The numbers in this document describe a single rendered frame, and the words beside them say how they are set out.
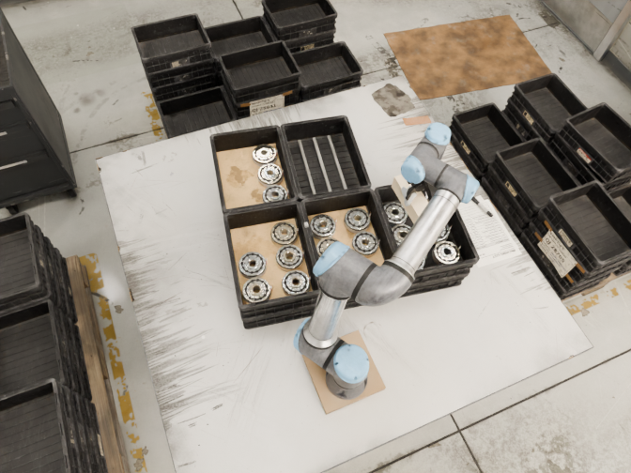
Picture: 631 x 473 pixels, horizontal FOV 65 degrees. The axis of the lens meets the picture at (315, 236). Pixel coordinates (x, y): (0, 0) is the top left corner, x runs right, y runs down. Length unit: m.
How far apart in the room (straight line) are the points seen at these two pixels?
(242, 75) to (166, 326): 1.62
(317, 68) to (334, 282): 2.11
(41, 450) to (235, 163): 1.33
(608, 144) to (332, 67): 1.65
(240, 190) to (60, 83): 2.21
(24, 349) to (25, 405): 0.31
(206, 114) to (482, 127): 1.70
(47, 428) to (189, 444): 0.62
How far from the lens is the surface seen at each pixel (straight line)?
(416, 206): 1.76
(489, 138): 3.25
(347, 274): 1.31
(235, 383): 1.89
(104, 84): 3.91
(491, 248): 2.25
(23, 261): 2.59
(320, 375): 1.86
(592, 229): 2.81
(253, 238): 1.96
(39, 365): 2.47
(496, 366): 2.04
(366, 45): 4.08
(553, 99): 3.49
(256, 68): 3.09
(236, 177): 2.13
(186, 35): 3.36
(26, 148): 2.96
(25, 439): 2.29
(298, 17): 3.46
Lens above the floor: 2.53
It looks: 60 degrees down
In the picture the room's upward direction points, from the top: 5 degrees clockwise
